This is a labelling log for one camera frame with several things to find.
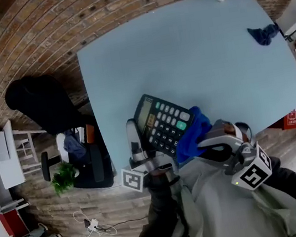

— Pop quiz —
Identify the person's grey top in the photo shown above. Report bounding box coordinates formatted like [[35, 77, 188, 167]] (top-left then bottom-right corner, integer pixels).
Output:
[[156, 143, 296, 237]]

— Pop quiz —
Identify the blue-grey garment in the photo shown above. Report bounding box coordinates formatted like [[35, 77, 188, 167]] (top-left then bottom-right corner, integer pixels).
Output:
[[60, 127, 88, 162]]

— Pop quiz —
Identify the black cable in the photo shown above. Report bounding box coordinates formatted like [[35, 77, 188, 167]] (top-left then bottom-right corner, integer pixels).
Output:
[[98, 214, 152, 234]]

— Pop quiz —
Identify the bright blue cloth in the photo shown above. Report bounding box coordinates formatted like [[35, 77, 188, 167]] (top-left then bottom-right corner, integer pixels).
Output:
[[168, 104, 217, 165]]

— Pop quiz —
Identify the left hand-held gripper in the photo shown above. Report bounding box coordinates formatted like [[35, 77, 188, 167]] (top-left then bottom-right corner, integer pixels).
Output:
[[111, 113, 178, 195]]

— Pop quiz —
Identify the white cabinet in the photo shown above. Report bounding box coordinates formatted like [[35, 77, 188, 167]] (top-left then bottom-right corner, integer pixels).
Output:
[[0, 157, 32, 213]]

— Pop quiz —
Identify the person's right hand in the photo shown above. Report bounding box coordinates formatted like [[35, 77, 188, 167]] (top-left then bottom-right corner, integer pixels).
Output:
[[221, 120, 239, 142]]

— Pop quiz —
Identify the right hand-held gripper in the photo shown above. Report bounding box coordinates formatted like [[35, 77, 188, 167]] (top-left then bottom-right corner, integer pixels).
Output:
[[193, 112, 276, 199]]

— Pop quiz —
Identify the white folded item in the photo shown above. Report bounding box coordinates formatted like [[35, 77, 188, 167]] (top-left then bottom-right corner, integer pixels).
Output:
[[54, 132, 70, 162]]

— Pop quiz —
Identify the person's right forearm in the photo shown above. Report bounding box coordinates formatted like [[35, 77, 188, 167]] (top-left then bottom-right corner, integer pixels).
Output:
[[256, 152, 296, 237]]

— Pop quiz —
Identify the dark navy crumpled cloth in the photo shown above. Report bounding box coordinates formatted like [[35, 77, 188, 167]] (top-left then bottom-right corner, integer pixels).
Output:
[[246, 22, 283, 49]]

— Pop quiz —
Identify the green potted plant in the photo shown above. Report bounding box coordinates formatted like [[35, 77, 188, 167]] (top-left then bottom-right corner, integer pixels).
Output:
[[48, 160, 83, 198]]

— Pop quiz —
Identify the white desk with metal leg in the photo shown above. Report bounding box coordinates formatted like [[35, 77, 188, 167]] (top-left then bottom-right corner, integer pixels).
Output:
[[272, 3, 296, 44]]

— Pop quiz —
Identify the black calculator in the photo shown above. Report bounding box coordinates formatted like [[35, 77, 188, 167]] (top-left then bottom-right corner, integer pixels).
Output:
[[129, 86, 201, 164]]

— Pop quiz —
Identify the white side table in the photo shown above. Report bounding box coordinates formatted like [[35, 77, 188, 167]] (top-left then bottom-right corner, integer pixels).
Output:
[[1, 114, 54, 179]]

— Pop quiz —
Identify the red cabinet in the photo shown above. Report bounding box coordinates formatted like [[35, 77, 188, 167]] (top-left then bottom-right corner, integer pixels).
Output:
[[0, 207, 31, 237]]

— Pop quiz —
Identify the white power strip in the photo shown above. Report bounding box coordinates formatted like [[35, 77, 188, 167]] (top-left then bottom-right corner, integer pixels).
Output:
[[83, 218, 101, 234]]

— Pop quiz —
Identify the black office chair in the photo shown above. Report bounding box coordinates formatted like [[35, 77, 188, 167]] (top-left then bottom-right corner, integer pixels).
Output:
[[2, 64, 117, 203]]

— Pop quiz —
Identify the person's left forearm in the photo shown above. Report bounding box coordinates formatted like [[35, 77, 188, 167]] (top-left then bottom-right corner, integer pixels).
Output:
[[125, 166, 191, 237]]

